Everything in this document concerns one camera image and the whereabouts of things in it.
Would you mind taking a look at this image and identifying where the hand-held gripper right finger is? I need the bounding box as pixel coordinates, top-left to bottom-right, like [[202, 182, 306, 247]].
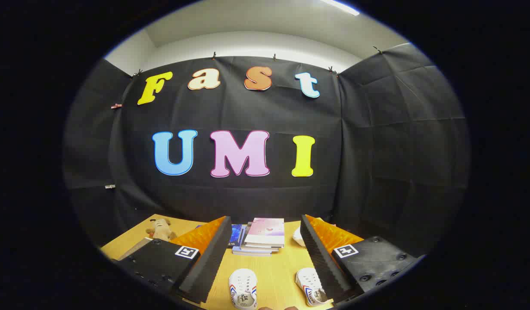
[[299, 214, 426, 306]]

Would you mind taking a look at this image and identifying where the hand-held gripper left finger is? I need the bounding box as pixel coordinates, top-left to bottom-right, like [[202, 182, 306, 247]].
[[111, 215, 234, 304]]

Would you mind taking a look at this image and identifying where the white canvas shoe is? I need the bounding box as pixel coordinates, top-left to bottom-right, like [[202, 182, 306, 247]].
[[295, 267, 330, 307], [228, 268, 258, 310]]

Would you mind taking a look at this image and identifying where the brown fabric storage box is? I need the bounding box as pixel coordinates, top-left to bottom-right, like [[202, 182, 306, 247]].
[[117, 237, 156, 261]]

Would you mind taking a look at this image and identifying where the white plush toy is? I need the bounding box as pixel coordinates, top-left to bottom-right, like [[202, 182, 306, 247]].
[[292, 217, 335, 247]]

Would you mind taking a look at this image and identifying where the dark blue book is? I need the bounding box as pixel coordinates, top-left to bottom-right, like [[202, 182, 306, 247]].
[[227, 224, 247, 248]]

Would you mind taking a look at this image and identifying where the light blue book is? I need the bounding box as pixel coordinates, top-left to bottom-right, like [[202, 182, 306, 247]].
[[232, 245, 273, 257]]

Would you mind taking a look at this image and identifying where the white book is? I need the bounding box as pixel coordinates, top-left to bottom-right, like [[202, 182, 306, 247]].
[[239, 242, 281, 253]]

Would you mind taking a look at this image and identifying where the brown plush toy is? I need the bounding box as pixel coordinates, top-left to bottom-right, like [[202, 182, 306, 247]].
[[146, 218, 177, 241]]

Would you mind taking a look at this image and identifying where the pink cover book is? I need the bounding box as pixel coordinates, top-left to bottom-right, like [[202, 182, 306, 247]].
[[244, 218, 285, 248]]

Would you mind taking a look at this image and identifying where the black backdrop cloth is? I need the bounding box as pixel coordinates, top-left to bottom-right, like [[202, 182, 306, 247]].
[[62, 43, 470, 259]]

